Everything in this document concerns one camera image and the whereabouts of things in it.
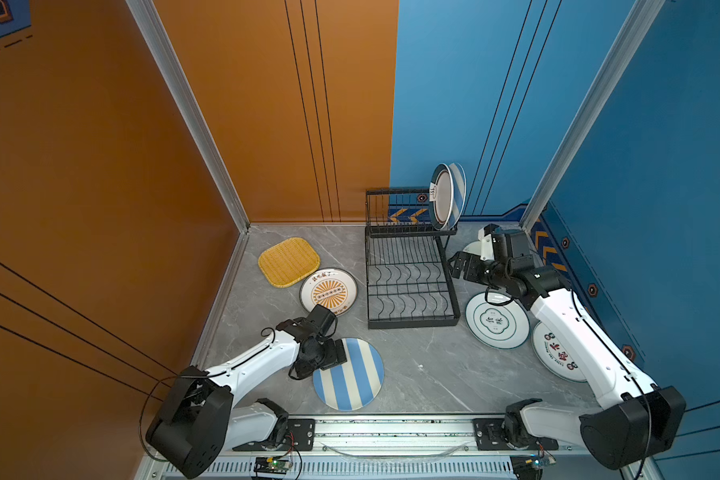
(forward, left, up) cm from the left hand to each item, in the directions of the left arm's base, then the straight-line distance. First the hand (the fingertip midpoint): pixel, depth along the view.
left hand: (334, 362), depth 85 cm
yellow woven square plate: (+36, +20, -1) cm, 42 cm away
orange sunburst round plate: (+25, +3, -1) cm, 26 cm away
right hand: (+18, -34, +23) cm, 44 cm away
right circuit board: (-24, -48, -1) cm, 54 cm away
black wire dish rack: (+27, -24, +1) cm, 36 cm away
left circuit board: (-24, +13, -2) cm, 27 cm away
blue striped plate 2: (+37, -35, +32) cm, 60 cm away
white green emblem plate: (+12, -49, 0) cm, 51 cm away
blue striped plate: (-6, -6, 0) cm, 8 cm away
